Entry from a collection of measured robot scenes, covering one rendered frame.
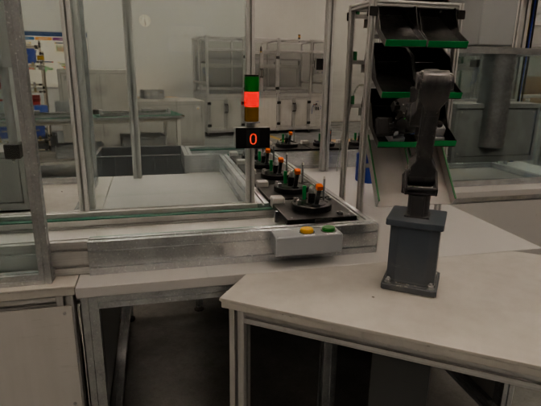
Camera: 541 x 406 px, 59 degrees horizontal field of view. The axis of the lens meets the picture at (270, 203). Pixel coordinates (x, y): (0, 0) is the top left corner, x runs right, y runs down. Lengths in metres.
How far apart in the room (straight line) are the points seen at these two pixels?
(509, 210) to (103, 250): 2.03
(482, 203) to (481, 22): 0.89
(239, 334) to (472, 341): 0.58
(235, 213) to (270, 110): 9.28
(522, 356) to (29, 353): 1.25
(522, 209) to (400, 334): 1.74
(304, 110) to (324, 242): 9.91
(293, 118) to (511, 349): 10.20
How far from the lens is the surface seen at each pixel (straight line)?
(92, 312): 1.44
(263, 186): 1.95
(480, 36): 2.68
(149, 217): 1.68
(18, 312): 1.48
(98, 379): 1.56
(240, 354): 1.35
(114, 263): 1.45
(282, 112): 11.06
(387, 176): 1.74
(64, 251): 1.47
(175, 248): 1.44
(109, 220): 1.69
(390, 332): 1.16
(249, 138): 1.66
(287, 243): 1.41
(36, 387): 1.60
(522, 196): 2.78
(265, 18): 12.85
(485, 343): 1.20
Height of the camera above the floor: 1.44
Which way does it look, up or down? 16 degrees down
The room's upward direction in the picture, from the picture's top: 1 degrees clockwise
